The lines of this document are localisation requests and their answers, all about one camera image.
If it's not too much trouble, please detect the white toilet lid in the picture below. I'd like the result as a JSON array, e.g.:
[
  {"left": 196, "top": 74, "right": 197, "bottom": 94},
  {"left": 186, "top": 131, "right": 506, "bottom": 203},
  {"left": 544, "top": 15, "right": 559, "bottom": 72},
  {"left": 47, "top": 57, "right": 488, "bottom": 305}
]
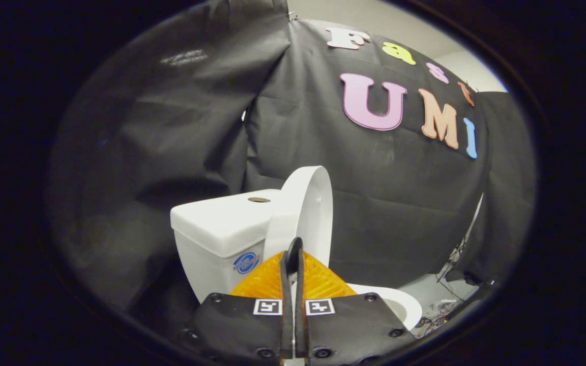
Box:
[{"left": 262, "top": 166, "right": 334, "bottom": 270}]

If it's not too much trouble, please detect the white toilet seat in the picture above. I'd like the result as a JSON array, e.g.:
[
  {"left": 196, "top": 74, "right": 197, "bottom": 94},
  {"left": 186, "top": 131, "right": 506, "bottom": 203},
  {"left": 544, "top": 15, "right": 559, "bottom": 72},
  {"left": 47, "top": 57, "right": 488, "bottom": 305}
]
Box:
[{"left": 346, "top": 283, "right": 424, "bottom": 331}]

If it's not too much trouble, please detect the black backdrop cloth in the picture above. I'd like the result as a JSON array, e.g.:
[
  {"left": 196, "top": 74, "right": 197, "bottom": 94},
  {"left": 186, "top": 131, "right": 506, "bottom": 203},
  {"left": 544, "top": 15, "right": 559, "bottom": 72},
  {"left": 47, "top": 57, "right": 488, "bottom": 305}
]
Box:
[{"left": 46, "top": 0, "right": 539, "bottom": 327}]

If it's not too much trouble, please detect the white toilet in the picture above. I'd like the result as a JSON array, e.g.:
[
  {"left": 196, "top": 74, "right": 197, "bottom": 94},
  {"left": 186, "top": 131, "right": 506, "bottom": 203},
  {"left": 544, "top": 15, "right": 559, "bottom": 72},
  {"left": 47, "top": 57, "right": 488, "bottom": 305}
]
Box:
[{"left": 170, "top": 189, "right": 424, "bottom": 332}]

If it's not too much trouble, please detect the dark floor box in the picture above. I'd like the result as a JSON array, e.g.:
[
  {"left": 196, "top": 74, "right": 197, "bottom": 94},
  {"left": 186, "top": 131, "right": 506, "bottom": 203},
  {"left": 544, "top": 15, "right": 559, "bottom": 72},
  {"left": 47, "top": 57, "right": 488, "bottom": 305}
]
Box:
[{"left": 453, "top": 280, "right": 500, "bottom": 318}]

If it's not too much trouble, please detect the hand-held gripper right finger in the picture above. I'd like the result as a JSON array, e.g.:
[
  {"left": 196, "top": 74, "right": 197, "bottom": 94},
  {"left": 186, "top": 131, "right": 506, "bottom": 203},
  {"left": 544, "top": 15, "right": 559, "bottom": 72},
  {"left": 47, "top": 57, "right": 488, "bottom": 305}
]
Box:
[{"left": 296, "top": 237, "right": 419, "bottom": 364}]

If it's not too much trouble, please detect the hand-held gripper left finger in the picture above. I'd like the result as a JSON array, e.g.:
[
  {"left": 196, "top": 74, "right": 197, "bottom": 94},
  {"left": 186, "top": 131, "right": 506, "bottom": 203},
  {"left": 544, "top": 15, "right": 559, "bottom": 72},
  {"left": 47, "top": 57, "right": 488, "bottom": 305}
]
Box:
[{"left": 181, "top": 237, "right": 297, "bottom": 364}]

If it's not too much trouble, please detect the white toilet tank cover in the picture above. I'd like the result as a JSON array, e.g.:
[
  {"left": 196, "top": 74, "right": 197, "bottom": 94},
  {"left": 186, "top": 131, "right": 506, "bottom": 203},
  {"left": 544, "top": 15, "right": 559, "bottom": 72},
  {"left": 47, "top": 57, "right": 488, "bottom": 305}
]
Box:
[{"left": 170, "top": 189, "right": 284, "bottom": 259}]

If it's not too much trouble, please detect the tangle of black cables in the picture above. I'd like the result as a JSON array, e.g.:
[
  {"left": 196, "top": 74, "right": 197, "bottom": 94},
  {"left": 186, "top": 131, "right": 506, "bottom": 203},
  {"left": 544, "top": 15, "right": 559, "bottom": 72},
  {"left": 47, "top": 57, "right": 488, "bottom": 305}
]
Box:
[{"left": 414, "top": 243, "right": 483, "bottom": 338}]

